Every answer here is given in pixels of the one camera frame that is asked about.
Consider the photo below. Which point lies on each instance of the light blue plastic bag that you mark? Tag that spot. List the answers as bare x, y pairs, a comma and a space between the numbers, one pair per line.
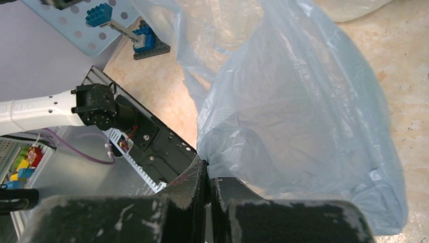
286, 103

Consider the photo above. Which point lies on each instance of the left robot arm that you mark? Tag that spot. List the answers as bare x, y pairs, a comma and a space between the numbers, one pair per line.
86, 105

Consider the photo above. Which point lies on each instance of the box of coloured blocks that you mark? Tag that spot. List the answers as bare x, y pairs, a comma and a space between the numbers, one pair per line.
19, 160

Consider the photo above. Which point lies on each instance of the light blue perforated board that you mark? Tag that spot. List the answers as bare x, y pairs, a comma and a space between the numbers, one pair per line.
71, 23

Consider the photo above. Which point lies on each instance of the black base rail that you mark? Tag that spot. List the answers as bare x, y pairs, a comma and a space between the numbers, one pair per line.
155, 151

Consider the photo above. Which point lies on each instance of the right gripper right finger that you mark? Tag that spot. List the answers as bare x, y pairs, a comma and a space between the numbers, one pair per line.
240, 215

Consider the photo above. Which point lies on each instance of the blue clamp block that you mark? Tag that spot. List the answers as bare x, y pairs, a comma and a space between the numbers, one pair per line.
146, 43

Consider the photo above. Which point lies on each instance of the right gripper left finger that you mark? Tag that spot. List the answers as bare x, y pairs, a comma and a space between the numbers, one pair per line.
175, 214

